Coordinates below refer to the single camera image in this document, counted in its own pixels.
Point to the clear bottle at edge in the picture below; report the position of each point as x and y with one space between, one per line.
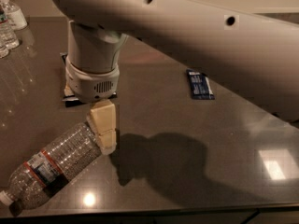
3 50

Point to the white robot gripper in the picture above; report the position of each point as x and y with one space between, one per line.
90 85

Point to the small dark blue packet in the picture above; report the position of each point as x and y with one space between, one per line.
199 85

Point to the blue kettle chips bag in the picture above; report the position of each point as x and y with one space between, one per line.
70 97

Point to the white pump sanitizer bottle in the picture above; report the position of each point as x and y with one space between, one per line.
14 15

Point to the clear plastic water bottle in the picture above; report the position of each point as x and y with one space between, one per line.
35 181

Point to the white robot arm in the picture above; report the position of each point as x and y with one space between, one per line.
251 55

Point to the clear water bottle upright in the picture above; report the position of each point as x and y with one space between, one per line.
6 32

